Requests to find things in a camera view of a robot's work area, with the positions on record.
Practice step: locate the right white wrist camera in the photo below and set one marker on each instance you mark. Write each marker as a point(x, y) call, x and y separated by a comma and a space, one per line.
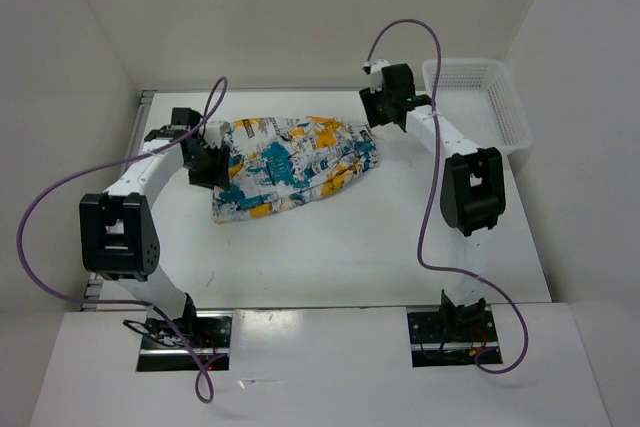
point(373, 69)

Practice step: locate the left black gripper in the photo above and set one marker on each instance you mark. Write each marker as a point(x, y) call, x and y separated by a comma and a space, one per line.
point(218, 175)

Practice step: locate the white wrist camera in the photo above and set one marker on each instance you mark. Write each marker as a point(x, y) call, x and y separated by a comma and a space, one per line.
point(213, 133)
point(373, 69)

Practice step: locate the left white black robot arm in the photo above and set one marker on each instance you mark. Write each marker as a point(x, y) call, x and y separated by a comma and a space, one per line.
point(160, 296)

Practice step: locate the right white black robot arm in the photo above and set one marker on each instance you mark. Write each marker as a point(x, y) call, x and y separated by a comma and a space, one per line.
point(467, 185)

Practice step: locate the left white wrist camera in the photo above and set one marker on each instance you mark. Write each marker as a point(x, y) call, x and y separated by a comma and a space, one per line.
point(213, 133)

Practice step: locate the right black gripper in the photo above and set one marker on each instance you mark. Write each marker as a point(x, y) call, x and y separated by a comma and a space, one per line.
point(368, 103)

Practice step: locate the white plastic mesh basket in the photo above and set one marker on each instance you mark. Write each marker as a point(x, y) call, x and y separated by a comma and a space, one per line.
point(480, 99)

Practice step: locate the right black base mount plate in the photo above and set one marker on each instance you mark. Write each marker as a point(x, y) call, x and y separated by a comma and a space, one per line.
point(433, 345)

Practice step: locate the aluminium table edge rail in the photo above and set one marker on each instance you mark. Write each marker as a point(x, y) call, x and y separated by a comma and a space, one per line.
point(118, 237)

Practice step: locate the printed white teal yellow shorts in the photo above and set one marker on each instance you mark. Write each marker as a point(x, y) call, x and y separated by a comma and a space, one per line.
point(277, 164)

